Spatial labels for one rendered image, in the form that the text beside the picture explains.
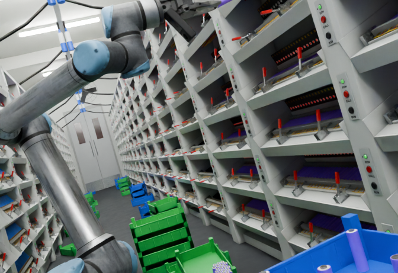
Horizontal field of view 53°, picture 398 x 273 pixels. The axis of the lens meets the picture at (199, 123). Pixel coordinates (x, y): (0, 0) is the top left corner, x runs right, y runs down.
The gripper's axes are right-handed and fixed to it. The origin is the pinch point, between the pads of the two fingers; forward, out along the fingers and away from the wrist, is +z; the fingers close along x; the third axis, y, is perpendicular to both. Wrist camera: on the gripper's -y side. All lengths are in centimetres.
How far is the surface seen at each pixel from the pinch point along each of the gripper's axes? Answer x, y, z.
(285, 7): -11.7, -8.7, 16.4
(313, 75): -18.7, -31.4, 14.0
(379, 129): -36, -50, 16
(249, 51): 19.0, -13.3, 15.2
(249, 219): 84, -89, 18
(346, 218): -60, -58, -15
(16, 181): 175, -32, -101
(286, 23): -11.8, -13.4, 14.9
